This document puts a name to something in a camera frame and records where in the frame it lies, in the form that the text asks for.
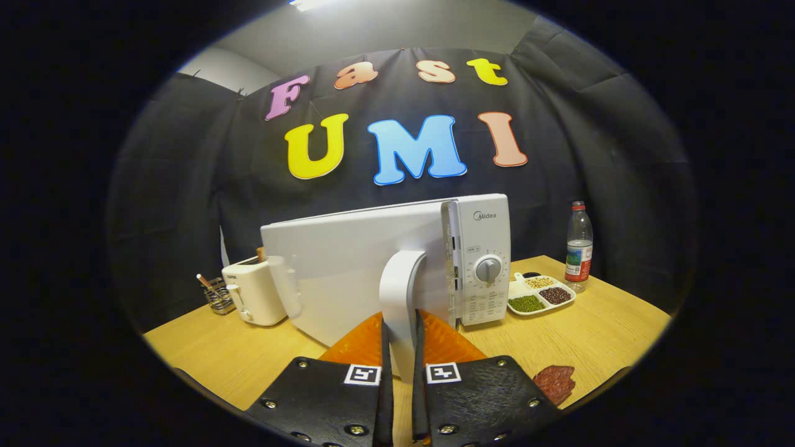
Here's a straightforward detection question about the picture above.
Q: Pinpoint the white toaster oven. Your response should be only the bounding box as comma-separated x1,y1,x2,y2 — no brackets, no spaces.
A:
260,194,512,382

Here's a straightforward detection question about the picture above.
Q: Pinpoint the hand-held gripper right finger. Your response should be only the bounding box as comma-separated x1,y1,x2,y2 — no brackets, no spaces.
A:
412,309,563,447

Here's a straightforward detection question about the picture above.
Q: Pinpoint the white bread toaster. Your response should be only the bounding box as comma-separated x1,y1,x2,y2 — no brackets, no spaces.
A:
222,256,288,327

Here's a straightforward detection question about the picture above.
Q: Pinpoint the red meat slice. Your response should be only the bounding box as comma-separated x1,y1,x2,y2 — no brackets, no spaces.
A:
533,365,576,407

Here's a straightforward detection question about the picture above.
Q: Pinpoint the clear plastic water bottle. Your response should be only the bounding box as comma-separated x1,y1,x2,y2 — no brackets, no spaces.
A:
564,201,594,294

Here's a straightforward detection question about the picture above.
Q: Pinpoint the white divided bean dish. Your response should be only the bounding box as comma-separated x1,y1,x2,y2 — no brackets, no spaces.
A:
507,271,577,317

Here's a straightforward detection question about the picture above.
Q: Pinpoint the wire mesh utensil holder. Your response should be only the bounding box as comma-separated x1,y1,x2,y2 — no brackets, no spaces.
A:
204,278,235,315

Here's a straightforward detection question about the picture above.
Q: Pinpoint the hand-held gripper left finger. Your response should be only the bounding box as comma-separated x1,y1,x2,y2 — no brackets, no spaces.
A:
245,310,395,447

